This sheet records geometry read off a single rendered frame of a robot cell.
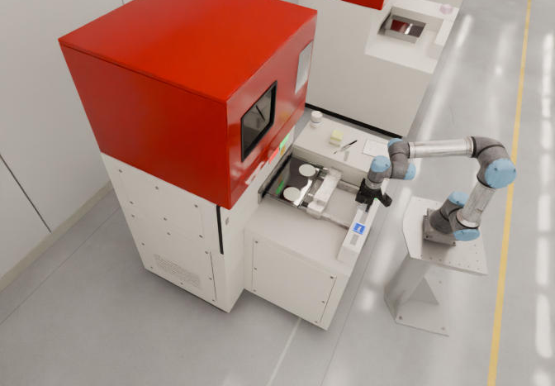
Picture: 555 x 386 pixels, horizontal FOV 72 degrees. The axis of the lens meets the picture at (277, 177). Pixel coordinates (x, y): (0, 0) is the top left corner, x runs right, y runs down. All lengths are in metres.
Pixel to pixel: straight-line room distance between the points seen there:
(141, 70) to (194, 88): 0.22
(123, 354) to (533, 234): 3.32
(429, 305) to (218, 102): 2.27
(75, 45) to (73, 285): 1.91
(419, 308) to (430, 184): 1.28
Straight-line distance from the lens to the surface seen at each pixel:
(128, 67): 1.51
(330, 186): 2.31
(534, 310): 3.48
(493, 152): 1.84
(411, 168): 1.73
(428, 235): 2.33
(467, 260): 2.35
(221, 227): 1.85
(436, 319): 3.05
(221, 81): 1.38
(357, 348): 2.81
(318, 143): 2.43
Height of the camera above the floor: 2.58
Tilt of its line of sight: 47 degrees down
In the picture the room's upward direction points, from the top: 5 degrees clockwise
